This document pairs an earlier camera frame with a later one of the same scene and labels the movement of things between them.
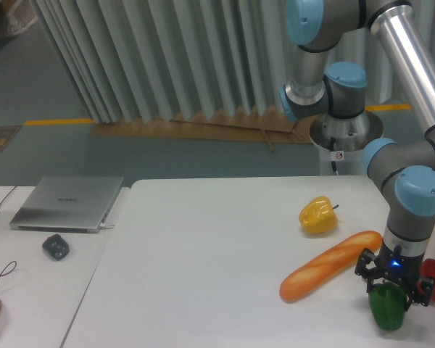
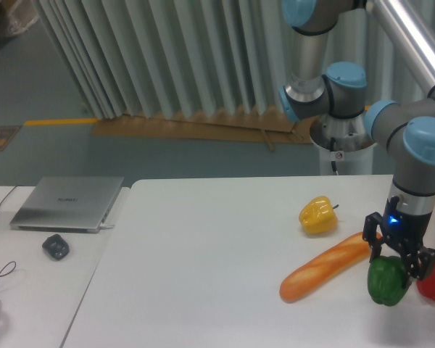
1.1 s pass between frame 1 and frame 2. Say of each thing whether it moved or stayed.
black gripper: moved
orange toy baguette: stayed
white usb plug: stayed
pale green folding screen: stayed
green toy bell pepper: moved
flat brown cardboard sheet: stayed
